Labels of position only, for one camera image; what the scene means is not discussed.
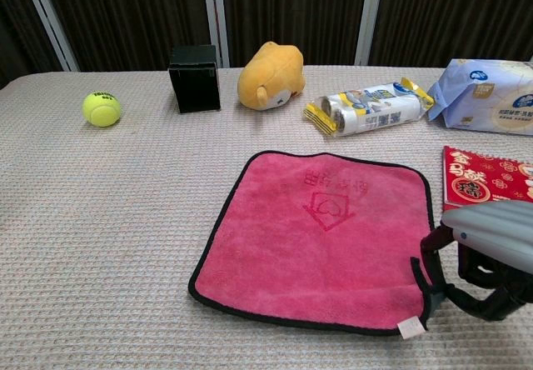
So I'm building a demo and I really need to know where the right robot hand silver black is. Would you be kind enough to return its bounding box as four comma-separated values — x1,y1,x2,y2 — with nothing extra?
419,201,533,321

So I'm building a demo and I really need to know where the pink cloth with black trim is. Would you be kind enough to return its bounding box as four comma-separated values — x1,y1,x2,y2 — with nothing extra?
187,150,434,340

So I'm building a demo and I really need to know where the red 2026 desk calendar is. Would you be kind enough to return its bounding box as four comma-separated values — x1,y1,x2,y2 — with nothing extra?
441,145,533,213

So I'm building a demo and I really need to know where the blue snack bag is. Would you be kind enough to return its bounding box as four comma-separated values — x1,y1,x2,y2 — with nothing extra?
426,57,533,137

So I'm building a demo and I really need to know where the white yellow bag roll pack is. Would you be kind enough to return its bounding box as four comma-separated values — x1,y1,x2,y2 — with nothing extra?
302,77,436,138

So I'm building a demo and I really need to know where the orange plush toy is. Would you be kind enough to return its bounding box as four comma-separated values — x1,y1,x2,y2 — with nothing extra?
237,41,306,111

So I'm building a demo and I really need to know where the black cube box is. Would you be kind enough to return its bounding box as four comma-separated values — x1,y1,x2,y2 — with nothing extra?
167,44,222,115

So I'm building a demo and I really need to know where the beige woven tablecloth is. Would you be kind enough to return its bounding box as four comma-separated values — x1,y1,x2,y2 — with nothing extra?
0,64,533,370

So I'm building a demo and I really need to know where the yellow-green tennis ball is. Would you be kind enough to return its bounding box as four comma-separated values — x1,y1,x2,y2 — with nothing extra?
82,90,122,128

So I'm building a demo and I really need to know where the dark pleated curtain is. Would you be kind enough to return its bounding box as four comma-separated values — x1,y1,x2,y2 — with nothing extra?
0,0,533,90

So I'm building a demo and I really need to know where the aluminium frame post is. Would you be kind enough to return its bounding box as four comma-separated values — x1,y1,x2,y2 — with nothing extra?
18,0,80,73
201,0,231,69
353,0,386,67

